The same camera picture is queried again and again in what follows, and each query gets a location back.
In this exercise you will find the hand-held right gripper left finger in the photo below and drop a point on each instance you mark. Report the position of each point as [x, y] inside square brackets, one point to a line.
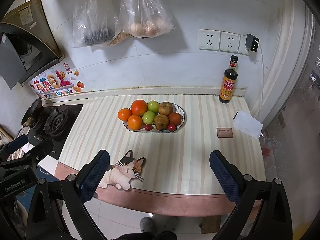
[93, 176]

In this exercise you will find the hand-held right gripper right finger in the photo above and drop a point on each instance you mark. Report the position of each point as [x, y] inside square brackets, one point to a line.
[223, 175]

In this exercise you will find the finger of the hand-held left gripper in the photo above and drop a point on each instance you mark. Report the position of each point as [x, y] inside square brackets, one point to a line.
[41, 150]
[16, 142]

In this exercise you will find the small bright orange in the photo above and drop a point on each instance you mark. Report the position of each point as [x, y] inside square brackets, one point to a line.
[124, 114]

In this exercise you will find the red cherry tomato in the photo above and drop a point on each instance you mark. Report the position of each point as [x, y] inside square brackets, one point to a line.
[171, 127]
[147, 127]

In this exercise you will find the dark orange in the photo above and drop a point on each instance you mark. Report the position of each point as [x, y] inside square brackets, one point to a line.
[175, 119]

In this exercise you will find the white patterned oval plate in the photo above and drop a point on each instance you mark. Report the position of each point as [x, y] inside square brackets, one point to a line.
[181, 110]

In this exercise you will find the green apple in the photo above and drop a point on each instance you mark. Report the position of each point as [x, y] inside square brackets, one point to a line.
[153, 106]
[149, 117]

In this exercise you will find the brown russet apple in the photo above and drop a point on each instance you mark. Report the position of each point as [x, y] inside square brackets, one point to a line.
[161, 122]

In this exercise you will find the person's left forearm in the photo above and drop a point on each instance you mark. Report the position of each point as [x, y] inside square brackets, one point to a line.
[21, 215]

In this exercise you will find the cat sticker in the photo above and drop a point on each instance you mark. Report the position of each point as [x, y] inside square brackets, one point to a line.
[122, 173]

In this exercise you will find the black gas stove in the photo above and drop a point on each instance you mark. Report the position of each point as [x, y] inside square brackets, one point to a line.
[58, 125]

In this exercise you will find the black frying pan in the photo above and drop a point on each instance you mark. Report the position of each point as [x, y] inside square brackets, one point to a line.
[31, 111]

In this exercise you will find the brown label card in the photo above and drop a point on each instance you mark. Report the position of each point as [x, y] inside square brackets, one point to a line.
[224, 132]

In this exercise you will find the brown cardboard piece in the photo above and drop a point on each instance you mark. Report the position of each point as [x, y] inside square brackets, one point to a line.
[211, 225]

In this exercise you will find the white paper sheet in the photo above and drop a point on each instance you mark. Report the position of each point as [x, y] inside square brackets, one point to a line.
[247, 124]

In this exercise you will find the grey slipper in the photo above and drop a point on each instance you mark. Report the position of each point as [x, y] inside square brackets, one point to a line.
[148, 224]
[170, 223]

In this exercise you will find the large reddish orange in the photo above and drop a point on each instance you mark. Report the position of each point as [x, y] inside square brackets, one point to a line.
[139, 107]

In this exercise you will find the sliding glass door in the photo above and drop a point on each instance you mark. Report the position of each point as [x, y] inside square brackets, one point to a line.
[297, 130]

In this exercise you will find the brown apple on plate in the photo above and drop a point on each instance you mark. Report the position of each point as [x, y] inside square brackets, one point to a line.
[166, 108]

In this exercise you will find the soy sauce bottle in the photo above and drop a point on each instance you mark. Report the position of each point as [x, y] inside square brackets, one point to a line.
[228, 85]

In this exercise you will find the range hood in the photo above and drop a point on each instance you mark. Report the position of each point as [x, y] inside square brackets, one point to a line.
[22, 45]

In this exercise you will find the black charger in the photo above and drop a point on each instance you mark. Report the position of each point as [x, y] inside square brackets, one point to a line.
[252, 43]

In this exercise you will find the plastic bag with dark contents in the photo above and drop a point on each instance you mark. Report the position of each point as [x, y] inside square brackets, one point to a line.
[96, 17]

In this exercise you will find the plastic bag with round buns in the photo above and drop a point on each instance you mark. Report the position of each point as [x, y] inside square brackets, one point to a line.
[145, 17]

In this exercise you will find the colourful wall sticker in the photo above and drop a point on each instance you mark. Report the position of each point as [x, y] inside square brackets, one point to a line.
[57, 83]

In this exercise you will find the white wall socket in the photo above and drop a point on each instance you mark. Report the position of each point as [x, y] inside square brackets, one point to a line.
[229, 42]
[209, 40]
[242, 46]

